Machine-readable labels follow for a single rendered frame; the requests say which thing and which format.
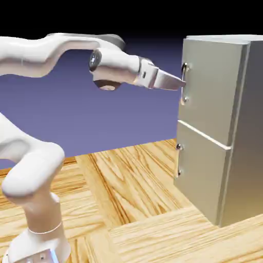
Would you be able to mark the small grey cabinet door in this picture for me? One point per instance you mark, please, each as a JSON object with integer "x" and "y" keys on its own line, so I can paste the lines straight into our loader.
{"x": 200, "y": 176}

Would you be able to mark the large grey cabinet door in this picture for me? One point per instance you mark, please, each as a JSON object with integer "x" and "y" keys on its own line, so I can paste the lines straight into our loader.
{"x": 211, "y": 90}

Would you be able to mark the grey metal cabinet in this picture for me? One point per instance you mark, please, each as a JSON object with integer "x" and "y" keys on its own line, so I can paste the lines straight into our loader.
{"x": 244, "y": 133}

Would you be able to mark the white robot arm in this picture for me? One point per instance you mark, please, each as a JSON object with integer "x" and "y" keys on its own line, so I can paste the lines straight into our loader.
{"x": 115, "y": 63}

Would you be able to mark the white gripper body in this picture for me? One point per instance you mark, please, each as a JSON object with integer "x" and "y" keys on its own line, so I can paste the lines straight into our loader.
{"x": 167, "y": 80}

